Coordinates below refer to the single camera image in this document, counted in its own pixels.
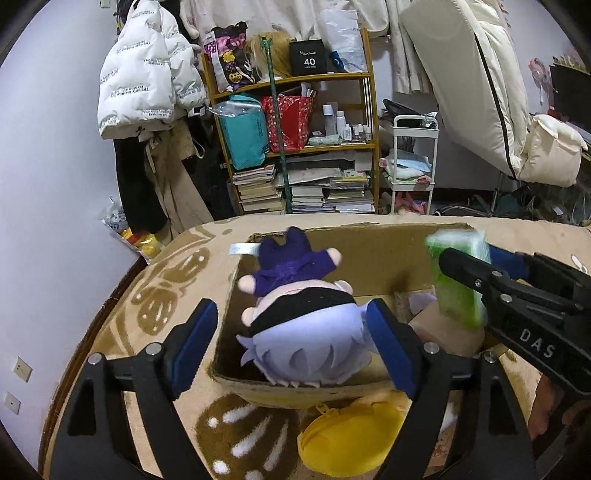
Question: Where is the purple haired plush doll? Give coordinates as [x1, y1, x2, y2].
[236, 226, 375, 388]

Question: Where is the white puffer jacket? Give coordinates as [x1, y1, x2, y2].
[97, 1, 206, 139]

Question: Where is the red gift bag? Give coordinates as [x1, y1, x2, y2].
[262, 94, 315, 153]

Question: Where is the white curtain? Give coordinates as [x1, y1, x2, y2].
[180, 0, 431, 94]

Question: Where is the wall power socket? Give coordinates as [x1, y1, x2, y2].
[12, 357, 32, 383]

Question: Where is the green tissue pack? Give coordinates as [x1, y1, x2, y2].
[425, 229, 490, 330]

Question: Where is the clear plastic bag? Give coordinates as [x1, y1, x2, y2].
[318, 9, 367, 73]

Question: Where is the white rolling cart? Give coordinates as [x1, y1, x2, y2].
[381, 112, 440, 215]

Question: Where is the yellow plush pouch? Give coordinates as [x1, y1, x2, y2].
[297, 390, 412, 478]

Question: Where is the beige trench coat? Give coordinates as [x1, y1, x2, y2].
[145, 120, 213, 240]

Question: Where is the black box with 40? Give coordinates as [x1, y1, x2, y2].
[288, 40, 328, 76]

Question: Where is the person right hand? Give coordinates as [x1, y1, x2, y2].
[528, 375, 557, 440]

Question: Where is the wooden bookshelf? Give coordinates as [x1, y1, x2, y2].
[204, 28, 380, 214]

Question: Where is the green pole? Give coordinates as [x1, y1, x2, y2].
[260, 36, 293, 214]

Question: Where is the teal shopping bag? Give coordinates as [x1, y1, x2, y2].
[213, 95, 270, 170]

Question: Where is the stack of books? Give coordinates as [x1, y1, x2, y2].
[232, 164, 284, 214]

